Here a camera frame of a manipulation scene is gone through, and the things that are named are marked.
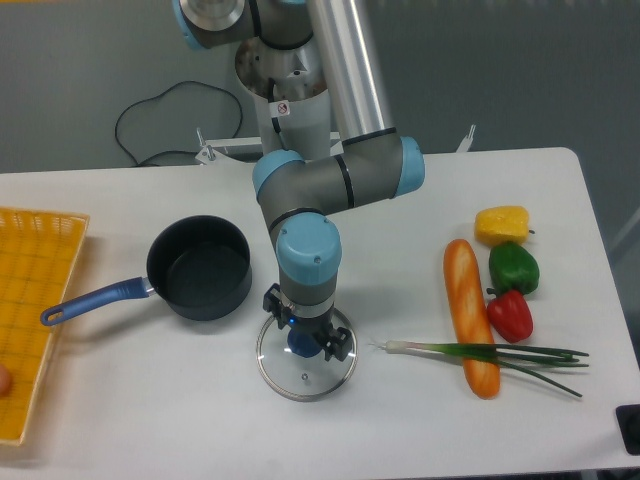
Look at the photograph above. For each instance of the glass lid with blue knob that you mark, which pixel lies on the glass lid with blue knob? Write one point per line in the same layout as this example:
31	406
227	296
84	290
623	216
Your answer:
295	367

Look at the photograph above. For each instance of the dark pot with blue handle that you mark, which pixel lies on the dark pot with blue handle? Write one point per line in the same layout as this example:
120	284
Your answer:
199	265

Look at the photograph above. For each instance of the orange item in basket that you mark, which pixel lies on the orange item in basket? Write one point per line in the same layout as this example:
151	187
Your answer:
5	380

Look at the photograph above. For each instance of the yellow toy bell pepper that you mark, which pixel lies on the yellow toy bell pepper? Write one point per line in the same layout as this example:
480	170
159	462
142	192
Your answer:
496	225

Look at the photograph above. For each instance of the yellow woven basket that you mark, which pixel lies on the yellow woven basket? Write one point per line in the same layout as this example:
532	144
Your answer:
39	250

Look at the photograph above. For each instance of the black object at table corner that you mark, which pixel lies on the black object at table corner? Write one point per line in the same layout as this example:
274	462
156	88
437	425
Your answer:
628	418

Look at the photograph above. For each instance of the green toy bell pepper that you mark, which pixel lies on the green toy bell pepper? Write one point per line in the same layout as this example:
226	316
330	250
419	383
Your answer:
512	267

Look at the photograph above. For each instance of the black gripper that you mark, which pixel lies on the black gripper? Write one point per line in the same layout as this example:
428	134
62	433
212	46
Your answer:
314	320

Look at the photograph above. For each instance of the toy baguette bread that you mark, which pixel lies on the toy baguette bread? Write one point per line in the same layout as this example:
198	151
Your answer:
469	315

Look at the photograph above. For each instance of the red toy bell pepper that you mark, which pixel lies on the red toy bell pepper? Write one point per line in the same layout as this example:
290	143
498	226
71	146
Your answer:
510	315

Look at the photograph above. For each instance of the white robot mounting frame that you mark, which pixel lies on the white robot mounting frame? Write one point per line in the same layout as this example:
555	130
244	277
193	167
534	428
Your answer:
249	150

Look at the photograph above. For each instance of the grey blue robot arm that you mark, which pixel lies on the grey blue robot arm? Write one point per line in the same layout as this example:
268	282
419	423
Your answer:
329	142

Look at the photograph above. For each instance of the toy green onion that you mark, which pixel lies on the toy green onion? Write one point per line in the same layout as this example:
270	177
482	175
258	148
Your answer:
528	360

